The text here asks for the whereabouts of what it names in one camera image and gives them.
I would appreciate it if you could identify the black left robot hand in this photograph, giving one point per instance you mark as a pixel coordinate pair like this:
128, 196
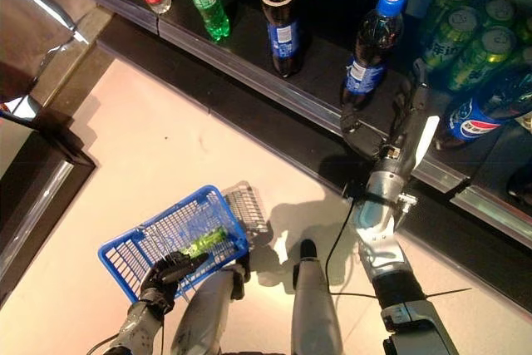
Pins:
166, 276

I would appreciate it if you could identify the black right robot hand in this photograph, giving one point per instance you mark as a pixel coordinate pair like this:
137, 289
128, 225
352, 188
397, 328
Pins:
405, 139

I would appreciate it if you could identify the blue plastic shopping basket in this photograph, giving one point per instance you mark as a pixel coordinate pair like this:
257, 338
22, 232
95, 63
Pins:
106, 255

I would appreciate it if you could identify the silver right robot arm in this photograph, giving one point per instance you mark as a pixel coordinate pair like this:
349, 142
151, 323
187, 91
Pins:
380, 243

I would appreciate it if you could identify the green bottle in basket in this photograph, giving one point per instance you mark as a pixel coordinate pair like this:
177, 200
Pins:
205, 242

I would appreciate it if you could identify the green drink can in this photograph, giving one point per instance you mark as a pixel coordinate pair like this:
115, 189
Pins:
478, 64
440, 51
525, 33
500, 10
444, 6

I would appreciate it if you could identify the grey right robot leg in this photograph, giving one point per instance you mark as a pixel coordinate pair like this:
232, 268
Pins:
311, 309

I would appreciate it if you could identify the dark display counter chrome trim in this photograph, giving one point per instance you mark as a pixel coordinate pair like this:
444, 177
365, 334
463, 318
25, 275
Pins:
37, 188

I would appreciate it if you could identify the brown cover sheet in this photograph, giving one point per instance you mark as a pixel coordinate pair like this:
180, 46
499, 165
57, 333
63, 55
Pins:
33, 39

